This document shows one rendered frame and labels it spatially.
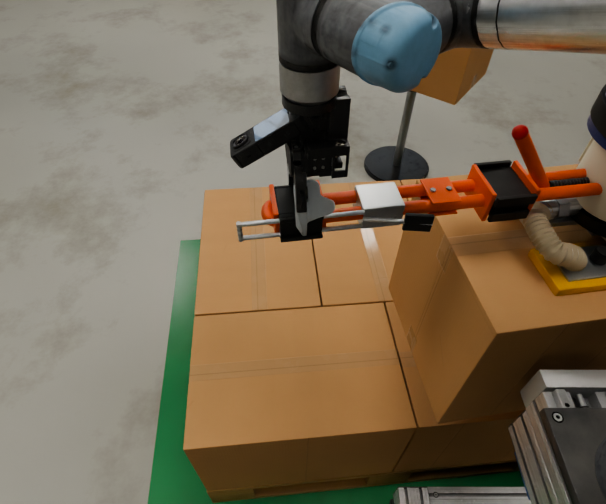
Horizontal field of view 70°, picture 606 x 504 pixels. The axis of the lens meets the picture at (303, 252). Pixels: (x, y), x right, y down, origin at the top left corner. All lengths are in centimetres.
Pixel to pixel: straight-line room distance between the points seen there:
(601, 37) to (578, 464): 55
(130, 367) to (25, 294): 70
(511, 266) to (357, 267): 71
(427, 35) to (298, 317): 104
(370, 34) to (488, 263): 55
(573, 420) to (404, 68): 57
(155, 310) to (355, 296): 105
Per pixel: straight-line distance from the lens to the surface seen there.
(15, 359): 224
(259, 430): 121
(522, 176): 83
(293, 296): 140
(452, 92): 226
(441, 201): 74
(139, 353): 203
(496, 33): 52
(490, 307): 81
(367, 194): 72
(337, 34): 47
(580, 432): 79
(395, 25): 44
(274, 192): 71
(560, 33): 49
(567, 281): 89
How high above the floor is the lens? 168
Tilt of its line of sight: 48 degrees down
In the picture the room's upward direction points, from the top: 1 degrees clockwise
